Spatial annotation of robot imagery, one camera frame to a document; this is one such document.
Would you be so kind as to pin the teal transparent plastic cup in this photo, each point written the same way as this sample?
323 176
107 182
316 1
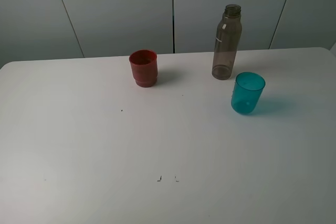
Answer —
247 91

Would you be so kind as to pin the red plastic cup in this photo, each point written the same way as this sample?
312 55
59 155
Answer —
144 67

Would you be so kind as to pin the smoky transparent plastic bottle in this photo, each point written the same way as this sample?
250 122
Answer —
228 35

